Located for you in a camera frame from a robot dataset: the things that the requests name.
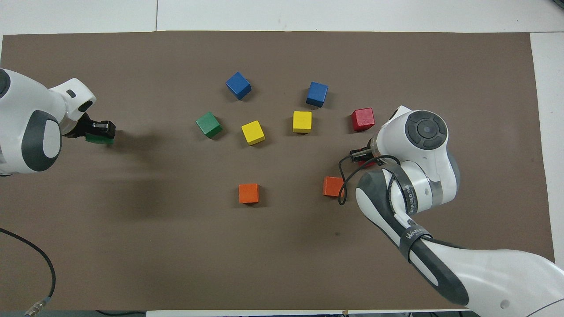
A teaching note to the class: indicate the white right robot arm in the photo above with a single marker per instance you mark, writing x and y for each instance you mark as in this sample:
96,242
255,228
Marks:
484,273

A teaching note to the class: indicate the blue wooden cube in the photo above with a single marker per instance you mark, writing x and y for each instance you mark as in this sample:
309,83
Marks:
317,94
238,85

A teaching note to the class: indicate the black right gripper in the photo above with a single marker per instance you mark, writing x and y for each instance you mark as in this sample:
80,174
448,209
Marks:
371,145

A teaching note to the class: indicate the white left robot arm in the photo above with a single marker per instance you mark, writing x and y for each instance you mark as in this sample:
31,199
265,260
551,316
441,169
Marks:
22,101

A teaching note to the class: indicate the yellow wooden cube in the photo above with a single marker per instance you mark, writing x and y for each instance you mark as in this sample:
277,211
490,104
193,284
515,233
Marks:
302,121
253,132

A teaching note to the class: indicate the green wooden cube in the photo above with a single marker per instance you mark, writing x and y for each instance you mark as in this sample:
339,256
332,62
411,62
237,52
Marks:
99,140
209,124

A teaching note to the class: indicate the red wooden cube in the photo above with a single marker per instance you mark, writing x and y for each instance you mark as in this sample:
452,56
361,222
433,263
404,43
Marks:
368,164
363,119

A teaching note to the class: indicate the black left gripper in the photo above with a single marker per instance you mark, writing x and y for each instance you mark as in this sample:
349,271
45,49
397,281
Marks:
79,128

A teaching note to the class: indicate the brown table mat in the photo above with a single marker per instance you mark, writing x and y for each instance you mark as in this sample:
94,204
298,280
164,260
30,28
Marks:
282,255

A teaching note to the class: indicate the orange wooden cube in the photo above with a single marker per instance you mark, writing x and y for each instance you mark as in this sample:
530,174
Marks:
249,193
331,186

